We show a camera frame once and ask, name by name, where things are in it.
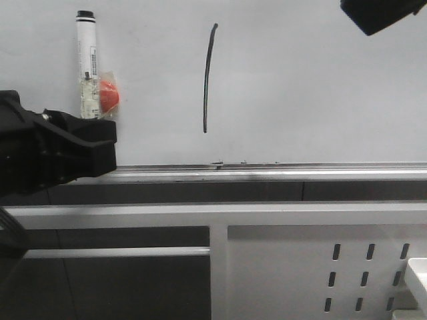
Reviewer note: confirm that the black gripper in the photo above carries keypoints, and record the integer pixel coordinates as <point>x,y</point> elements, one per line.
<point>372,16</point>
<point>73,147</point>

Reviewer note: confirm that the red magnet taped to marker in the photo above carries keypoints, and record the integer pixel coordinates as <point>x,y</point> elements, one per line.
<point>108,96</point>

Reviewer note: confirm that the white marker with black end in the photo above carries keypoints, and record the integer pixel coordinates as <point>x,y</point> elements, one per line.
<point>88,64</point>

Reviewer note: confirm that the black drawn stroke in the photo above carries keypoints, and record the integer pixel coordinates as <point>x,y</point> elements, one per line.
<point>206,75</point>

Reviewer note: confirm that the grey perforated stand panel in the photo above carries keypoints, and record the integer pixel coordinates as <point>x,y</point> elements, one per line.
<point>215,261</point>

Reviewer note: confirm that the white plastic marker tray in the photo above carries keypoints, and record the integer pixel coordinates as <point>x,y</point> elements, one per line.
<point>417,283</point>

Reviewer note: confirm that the white whiteboard with aluminium frame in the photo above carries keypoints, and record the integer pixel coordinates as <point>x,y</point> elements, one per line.
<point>294,86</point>

